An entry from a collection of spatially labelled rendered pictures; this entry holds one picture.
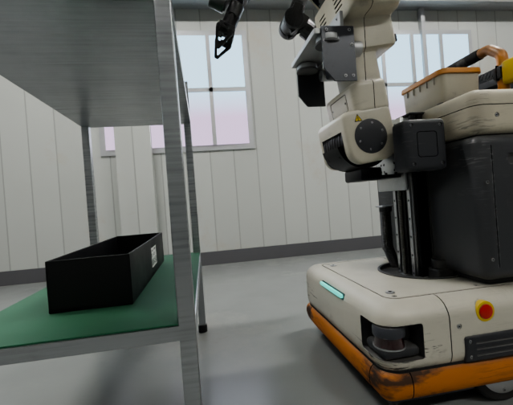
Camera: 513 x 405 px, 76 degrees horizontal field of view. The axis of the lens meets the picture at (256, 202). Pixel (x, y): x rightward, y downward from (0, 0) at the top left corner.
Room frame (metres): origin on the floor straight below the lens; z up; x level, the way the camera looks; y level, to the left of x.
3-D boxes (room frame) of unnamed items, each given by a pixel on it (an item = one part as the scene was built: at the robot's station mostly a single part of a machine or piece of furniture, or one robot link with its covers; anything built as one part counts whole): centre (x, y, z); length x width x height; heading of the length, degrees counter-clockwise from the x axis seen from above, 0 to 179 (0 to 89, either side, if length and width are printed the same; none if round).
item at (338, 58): (1.09, -0.26, 0.99); 0.28 x 0.16 x 0.22; 9
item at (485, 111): (1.15, -0.64, 0.59); 0.55 x 0.34 x 0.83; 9
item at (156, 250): (0.99, 0.42, 0.41); 0.57 x 0.17 x 0.11; 9
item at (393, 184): (1.05, -0.40, 0.68); 0.28 x 0.27 x 0.25; 9
